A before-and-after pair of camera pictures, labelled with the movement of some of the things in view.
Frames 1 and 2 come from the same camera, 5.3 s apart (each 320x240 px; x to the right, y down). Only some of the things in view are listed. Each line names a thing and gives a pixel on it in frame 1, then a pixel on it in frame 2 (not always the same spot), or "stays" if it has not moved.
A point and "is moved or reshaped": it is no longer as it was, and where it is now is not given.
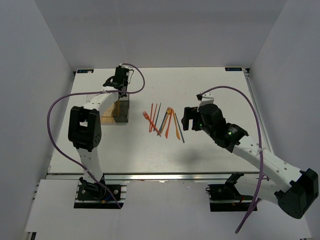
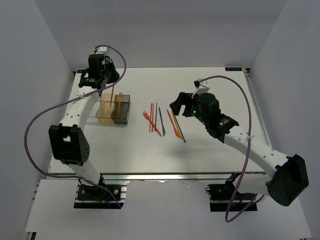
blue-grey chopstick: [179, 127] stays
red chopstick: [151, 117] stays
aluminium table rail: [151, 176] stays
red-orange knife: [167, 131] → [177, 133]
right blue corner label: [233, 69] stays
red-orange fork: [146, 116] stays
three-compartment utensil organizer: [120, 113] stays
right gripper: [190, 113] → [183, 99]
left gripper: [126, 84] → [109, 64]
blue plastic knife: [162, 124] is moved or reshaped
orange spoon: [169, 111] is moved or reshaped
